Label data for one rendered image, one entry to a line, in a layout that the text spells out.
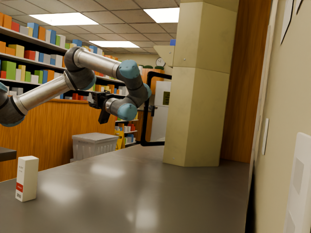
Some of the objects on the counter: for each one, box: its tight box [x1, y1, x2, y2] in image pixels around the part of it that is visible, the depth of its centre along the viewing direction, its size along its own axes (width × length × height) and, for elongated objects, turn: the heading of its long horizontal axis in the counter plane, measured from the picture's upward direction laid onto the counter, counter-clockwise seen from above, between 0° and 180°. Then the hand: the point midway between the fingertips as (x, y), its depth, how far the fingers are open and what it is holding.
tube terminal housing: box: [162, 2, 237, 167], centre depth 127 cm, size 25×32×77 cm
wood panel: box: [220, 0, 272, 164], centre depth 145 cm, size 49×3×140 cm
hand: (90, 101), depth 128 cm, fingers closed
